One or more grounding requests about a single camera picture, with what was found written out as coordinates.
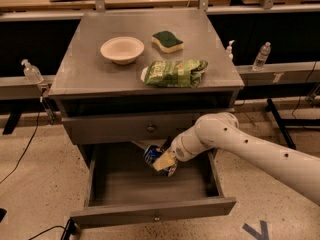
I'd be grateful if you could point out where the black floor cable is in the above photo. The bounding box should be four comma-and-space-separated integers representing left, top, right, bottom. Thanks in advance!
0, 110, 41, 185

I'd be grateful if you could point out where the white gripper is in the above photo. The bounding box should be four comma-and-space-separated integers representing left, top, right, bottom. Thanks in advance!
152, 130, 203, 171

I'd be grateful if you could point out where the hand sanitizer pump bottle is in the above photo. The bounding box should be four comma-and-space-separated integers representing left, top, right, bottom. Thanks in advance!
21, 59, 44, 84

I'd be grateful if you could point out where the grey drawer cabinet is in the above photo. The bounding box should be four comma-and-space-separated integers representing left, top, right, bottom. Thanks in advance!
47, 7, 245, 172

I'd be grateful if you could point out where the small white pump bottle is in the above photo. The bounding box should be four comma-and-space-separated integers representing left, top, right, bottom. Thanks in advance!
226, 40, 235, 60

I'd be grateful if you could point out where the white cloth under drawer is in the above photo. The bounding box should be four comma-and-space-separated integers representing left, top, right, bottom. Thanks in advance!
133, 140, 164, 155

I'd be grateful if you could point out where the open grey middle drawer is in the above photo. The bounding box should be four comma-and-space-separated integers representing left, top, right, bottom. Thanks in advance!
71, 142, 236, 228

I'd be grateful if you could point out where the green chip bag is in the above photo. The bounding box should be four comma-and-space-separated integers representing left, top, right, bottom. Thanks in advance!
141, 60, 208, 88

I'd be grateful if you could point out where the green yellow sponge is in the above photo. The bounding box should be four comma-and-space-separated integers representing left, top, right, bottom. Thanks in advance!
152, 31, 184, 54

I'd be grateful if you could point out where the clear plastic water bottle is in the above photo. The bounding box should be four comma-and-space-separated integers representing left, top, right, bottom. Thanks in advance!
252, 42, 271, 71

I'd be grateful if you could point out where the blue pepsi can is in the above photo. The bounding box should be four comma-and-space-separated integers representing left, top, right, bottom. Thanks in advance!
143, 145, 178, 177

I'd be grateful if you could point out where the white paper bowl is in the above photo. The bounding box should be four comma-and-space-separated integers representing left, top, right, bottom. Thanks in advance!
100, 37, 144, 65

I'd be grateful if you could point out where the grey top drawer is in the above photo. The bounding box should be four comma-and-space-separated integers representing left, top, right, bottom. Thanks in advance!
62, 111, 204, 145

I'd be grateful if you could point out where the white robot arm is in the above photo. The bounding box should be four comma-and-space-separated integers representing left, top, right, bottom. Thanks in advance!
152, 112, 320, 205

